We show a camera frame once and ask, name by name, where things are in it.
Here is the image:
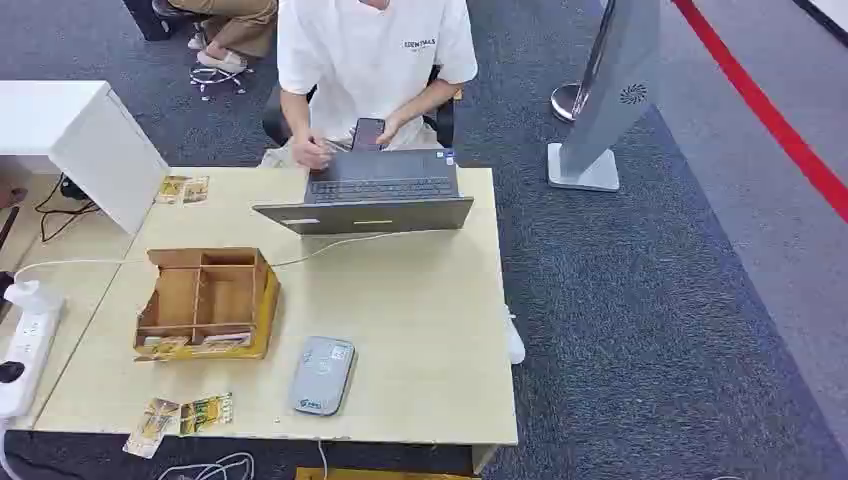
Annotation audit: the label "person's right hand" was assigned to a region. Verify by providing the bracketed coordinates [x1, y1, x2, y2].
[291, 131, 337, 172]

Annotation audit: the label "seated person in white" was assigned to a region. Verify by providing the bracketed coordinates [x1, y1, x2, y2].
[260, 0, 480, 171]

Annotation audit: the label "printed card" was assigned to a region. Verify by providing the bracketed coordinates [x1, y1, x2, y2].
[182, 175, 211, 205]
[122, 397, 182, 460]
[178, 392, 235, 438]
[141, 336, 191, 356]
[197, 332, 254, 352]
[154, 175, 189, 206]

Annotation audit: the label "chrome chair base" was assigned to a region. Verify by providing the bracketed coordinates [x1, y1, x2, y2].
[188, 62, 256, 103]

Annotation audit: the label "grey standing kiosk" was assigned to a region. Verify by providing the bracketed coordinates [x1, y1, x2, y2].
[546, 0, 663, 194]

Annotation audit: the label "white power strip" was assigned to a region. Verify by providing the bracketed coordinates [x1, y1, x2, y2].
[0, 305, 65, 421]

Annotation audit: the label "person's left hand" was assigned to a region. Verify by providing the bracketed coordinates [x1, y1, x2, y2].
[375, 113, 406, 148]

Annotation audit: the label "grey laptop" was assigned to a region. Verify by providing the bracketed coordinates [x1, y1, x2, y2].
[252, 147, 476, 237]

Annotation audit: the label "white power adapter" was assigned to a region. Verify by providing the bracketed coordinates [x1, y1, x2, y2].
[4, 279, 65, 319]

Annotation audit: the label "white cabinet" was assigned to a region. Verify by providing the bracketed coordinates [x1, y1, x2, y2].
[0, 80, 172, 236]

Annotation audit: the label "dark smartphone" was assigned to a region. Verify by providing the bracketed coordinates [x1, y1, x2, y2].
[349, 117, 388, 154]

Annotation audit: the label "round metal stand base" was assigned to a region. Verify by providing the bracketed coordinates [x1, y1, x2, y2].
[549, 81, 588, 125]

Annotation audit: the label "white cable bundle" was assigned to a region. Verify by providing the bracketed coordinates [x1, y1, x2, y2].
[156, 451, 257, 480]

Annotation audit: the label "wooden card box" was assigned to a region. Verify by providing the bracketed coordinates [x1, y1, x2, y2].
[133, 246, 282, 363]

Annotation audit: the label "red floor tape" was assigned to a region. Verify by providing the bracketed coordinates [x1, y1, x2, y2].
[671, 0, 848, 225]

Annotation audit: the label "yellow board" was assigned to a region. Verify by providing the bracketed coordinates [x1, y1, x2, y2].
[294, 466, 480, 480]

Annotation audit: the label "grey card reader device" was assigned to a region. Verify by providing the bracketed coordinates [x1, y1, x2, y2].
[288, 335, 358, 419]

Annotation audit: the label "white shoe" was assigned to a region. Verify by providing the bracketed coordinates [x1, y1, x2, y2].
[504, 303, 527, 367]

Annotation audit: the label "black cables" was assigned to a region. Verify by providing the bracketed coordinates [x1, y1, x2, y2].
[33, 172, 101, 244]

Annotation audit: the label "person in tan trousers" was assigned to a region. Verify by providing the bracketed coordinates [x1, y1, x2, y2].
[151, 0, 280, 75]

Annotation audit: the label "white laptop power cable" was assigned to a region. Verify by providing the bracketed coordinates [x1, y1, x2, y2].
[11, 229, 433, 284]

